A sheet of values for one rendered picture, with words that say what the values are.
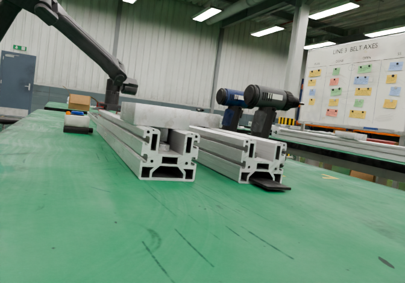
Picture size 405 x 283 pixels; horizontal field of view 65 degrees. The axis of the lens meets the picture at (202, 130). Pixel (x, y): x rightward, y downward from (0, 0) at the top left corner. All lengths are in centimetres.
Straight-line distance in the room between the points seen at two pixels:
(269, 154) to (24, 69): 1181
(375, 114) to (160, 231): 354
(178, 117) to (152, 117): 5
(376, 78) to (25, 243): 372
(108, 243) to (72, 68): 1202
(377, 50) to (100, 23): 1020
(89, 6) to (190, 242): 1244
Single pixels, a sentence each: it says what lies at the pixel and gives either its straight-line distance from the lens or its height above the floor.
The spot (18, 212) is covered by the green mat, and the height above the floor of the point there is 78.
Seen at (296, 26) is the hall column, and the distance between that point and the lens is 980.
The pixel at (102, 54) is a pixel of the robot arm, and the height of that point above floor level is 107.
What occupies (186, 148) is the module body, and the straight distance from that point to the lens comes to 58.
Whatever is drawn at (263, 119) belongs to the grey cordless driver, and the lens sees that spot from 89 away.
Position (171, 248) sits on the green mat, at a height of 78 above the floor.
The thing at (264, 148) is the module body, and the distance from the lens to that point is 67.
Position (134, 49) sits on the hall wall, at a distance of 1264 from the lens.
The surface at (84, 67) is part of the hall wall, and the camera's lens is 1234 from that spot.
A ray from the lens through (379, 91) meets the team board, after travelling 380.
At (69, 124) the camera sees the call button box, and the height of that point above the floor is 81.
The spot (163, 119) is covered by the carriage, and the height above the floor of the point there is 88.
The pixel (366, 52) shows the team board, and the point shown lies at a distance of 402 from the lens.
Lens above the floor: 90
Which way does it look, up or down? 3 degrees down
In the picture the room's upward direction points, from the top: 7 degrees clockwise
